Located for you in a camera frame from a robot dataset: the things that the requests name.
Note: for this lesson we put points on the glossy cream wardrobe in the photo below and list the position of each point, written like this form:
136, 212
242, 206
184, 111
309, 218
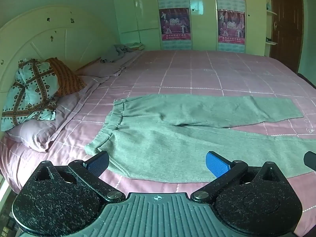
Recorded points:
145, 9

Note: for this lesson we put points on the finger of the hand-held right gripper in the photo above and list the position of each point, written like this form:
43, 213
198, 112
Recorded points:
311, 160

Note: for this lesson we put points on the cream wooden headboard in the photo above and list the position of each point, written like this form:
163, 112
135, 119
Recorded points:
49, 37

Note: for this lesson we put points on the pink checked pillow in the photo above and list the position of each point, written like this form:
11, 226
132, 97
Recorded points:
103, 69
39, 133

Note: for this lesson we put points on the crumpled grey cloth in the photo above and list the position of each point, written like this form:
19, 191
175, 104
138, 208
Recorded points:
116, 51

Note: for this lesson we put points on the grey pants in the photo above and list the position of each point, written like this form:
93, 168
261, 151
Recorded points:
172, 138

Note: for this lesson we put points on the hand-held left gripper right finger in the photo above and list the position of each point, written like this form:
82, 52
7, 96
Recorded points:
217, 164

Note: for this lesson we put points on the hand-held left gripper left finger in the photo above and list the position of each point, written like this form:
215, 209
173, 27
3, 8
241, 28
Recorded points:
97, 164

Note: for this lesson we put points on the orange striped pillow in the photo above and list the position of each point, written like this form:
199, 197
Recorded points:
66, 79

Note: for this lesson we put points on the bed with pink checked sheet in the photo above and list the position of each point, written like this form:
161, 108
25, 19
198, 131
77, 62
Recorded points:
197, 74

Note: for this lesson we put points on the teal patterned pillow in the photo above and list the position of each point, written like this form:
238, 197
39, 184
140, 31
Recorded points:
32, 91

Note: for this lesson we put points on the brown wooden door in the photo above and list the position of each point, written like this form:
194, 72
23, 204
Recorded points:
287, 29

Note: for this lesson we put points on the cream corner shelf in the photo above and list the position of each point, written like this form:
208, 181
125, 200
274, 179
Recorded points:
269, 24

